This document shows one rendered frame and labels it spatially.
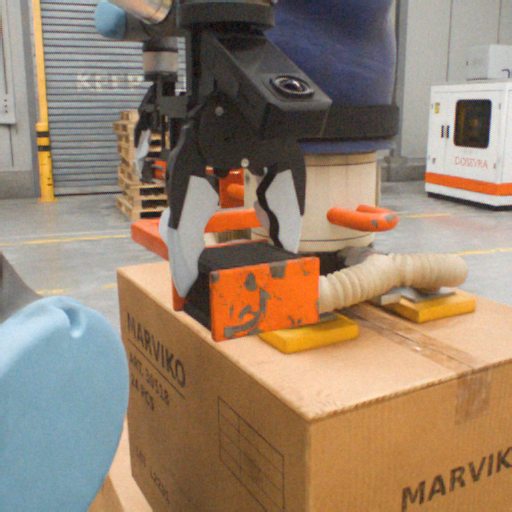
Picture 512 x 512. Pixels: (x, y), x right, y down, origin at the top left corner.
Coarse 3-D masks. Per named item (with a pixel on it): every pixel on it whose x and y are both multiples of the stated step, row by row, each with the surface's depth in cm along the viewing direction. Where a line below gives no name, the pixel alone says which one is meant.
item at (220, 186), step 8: (208, 168) 108; (208, 176) 103; (232, 176) 102; (240, 176) 102; (216, 184) 102; (224, 184) 101; (240, 184) 103; (216, 192) 103; (224, 192) 102; (224, 200) 102; (232, 200) 103; (240, 200) 103
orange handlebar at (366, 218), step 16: (160, 176) 130; (240, 192) 98; (336, 208) 76; (368, 208) 77; (144, 224) 67; (208, 224) 72; (224, 224) 73; (240, 224) 75; (256, 224) 76; (336, 224) 76; (352, 224) 73; (368, 224) 71; (384, 224) 71; (144, 240) 65; (160, 240) 60; (160, 256) 61
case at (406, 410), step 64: (128, 320) 102; (192, 320) 79; (384, 320) 77; (448, 320) 77; (192, 384) 79; (256, 384) 62; (320, 384) 60; (384, 384) 60; (448, 384) 62; (192, 448) 82; (256, 448) 64; (320, 448) 55; (384, 448) 59; (448, 448) 63
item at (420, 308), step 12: (396, 288) 83; (408, 288) 83; (444, 288) 82; (408, 300) 79; (420, 300) 78; (432, 300) 79; (444, 300) 79; (456, 300) 79; (468, 300) 79; (396, 312) 79; (408, 312) 77; (420, 312) 76; (432, 312) 76; (444, 312) 77; (456, 312) 78
